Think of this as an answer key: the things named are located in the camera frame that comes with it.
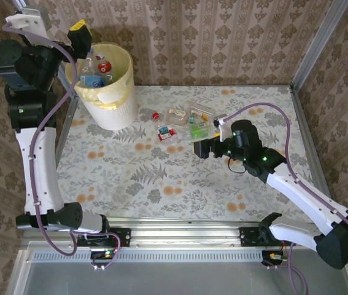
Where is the clear bottle green label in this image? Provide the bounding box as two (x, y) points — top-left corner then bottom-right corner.
(188, 121), (214, 139)

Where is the bottle with round red label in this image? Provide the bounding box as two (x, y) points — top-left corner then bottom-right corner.
(97, 60), (113, 74)

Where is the small Pocari Sweat bottle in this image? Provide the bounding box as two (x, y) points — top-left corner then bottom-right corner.
(79, 74), (106, 90)

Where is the yellow bin liner bag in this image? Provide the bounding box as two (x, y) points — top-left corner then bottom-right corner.
(65, 44), (135, 111)

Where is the white ribbed waste bin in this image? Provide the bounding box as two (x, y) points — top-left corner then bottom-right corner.
(65, 44), (140, 132)

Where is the clear bottle red label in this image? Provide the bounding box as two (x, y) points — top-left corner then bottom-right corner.
(157, 124), (179, 143)

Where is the floral tablecloth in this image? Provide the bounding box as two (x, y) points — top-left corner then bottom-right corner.
(52, 85), (324, 224)

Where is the beige crumpled wrapper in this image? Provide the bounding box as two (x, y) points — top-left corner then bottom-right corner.
(164, 106), (190, 124)

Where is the thin black cable loop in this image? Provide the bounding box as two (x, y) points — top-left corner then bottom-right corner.
(227, 156), (248, 175)

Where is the aluminium left frame post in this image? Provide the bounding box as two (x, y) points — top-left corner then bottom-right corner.
(13, 0), (80, 101)

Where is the aluminium frame post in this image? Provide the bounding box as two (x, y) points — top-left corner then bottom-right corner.
(289, 0), (348, 93)
(13, 0), (80, 101)

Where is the aluminium right side rail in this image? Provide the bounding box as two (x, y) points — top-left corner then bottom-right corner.
(289, 87), (348, 230)

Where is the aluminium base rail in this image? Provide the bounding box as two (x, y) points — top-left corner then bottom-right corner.
(20, 216), (348, 250)

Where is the grey slotted cable duct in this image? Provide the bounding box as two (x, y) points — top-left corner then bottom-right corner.
(31, 249), (263, 262)

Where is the aluminium right frame post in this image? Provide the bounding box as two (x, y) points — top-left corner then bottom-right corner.
(289, 0), (348, 93)

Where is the grey metal base plate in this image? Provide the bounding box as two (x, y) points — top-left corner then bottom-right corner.
(6, 248), (348, 295)

